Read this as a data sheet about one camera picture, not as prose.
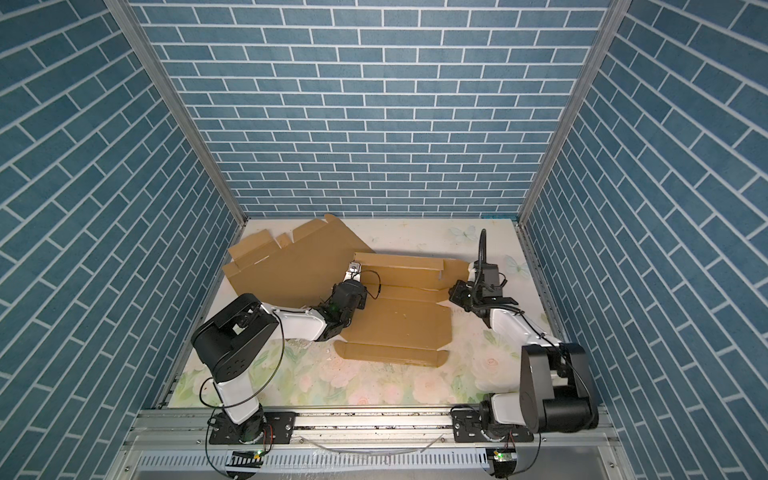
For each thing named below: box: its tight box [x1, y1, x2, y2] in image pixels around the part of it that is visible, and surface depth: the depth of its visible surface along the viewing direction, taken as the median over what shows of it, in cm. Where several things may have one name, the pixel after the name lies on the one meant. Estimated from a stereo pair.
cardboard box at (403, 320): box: [334, 252, 469, 367], surface depth 91 cm
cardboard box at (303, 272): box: [222, 214, 375, 308], surface depth 114 cm
